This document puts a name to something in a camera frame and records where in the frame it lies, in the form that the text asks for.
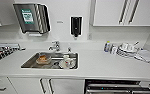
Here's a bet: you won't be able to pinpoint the stainless steel dishwasher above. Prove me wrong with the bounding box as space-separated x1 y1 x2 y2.
84 78 150 94

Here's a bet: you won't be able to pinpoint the small chrome sink knob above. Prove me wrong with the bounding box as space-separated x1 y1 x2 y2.
67 46 73 53

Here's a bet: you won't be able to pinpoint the white cup in sink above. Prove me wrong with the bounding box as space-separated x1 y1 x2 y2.
60 54 77 70

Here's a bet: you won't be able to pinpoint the chrome sink faucet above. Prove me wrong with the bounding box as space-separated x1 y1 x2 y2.
48 40 61 52

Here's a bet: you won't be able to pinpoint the dish soap bottle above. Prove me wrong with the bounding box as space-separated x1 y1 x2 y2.
103 40 112 54

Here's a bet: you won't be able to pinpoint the orange bowl in sink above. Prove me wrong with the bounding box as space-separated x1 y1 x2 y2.
35 54 51 65

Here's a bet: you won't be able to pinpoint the steel kitchen sink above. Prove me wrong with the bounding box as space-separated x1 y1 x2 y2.
20 51 80 71

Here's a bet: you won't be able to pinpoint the white two-door sink cabinet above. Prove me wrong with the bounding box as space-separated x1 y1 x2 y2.
7 77 86 94

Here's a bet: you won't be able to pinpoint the steel paper towel dispenser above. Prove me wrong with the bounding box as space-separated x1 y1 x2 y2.
12 2 51 35

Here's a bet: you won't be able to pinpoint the white wall power outlet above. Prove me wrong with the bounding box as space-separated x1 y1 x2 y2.
87 32 93 41

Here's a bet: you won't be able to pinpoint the black wall soap dispenser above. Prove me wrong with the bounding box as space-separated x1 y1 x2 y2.
69 15 83 38

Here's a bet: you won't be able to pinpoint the white wall cabinet three doors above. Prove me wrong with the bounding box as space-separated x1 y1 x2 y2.
91 0 150 28

